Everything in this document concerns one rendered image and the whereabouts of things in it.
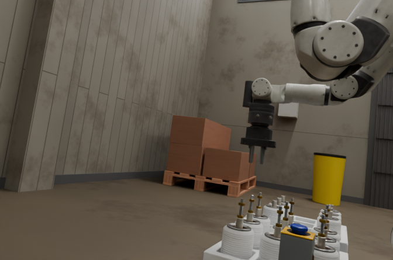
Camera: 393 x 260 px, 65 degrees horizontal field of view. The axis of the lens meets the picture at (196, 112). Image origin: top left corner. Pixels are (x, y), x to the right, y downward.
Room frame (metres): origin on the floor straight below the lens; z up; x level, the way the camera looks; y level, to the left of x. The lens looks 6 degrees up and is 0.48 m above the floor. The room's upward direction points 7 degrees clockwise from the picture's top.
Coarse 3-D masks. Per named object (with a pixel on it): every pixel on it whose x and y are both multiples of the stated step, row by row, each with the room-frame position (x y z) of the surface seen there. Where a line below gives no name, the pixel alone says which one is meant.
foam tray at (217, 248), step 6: (216, 246) 1.01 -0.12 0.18; (204, 252) 0.95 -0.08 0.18; (210, 252) 0.95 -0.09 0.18; (216, 252) 0.95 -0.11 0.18; (252, 252) 1.02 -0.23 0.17; (258, 252) 1.01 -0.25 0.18; (342, 252) 1.13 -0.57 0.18; (204, 258) 0.95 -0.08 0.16; (210, 258) 0.94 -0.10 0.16; (216, 258) 0.94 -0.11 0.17; (222, 258) 0.93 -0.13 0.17; (228, 258) 0.92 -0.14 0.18; (234, 258) 0.92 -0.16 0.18; (252, 258) 0.94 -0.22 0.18; (342, 258) 1.06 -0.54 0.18; (348, 258) 1.07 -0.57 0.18
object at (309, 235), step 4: (284, 228) 0.77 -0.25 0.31; (288, 228) 0.77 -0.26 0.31; (284, 232) 0.73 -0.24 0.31; (288, 232) 0.74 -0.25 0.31; (292, 232) 0.74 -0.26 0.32; (308, 232) 0.77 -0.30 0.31; (296, 236) 0.72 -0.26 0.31; (300, 236) 0.72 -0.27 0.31; (304, 236) 0.72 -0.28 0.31; (308, 236) 0.73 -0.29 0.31; (312, 236) 0.73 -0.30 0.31; (312, 240) 0.71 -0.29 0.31
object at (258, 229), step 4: (244, 224) 1.06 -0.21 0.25; (248, 224) 1.06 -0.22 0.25; (252, 224) 1.06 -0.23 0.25; (260, 224) 1.07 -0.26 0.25; (252, 228) 1.05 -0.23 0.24; (256, 228) 1.05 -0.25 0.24; (260, 228) 1.06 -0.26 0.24; (256, 232) 1.05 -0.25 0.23; (260, 232) 1.06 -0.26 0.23; (256, 236) 1.05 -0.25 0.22; (260, 236) 1.07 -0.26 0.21; (256, 240) 1.05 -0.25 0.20; (256, 244) 1.05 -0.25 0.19; (256, 248) 1.06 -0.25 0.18
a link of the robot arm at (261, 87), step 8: (256, 80) 1.05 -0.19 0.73; (264, 80) 1.04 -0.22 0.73; (248, 88) 1.10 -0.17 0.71; (256, 88) 1.04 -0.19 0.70; (264, 88) 1.03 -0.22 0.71; (272, 88) 1.07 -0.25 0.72; (248, 96) 1.10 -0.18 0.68; (256, 96) 1.07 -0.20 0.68; (264, 96) 1.05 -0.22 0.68; (272, 96) 1.09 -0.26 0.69; (248, 104) 1.10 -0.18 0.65; (256, 104) 1.06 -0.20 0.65; (264, 104) 1.05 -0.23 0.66; (272, 112) 1.07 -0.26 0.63
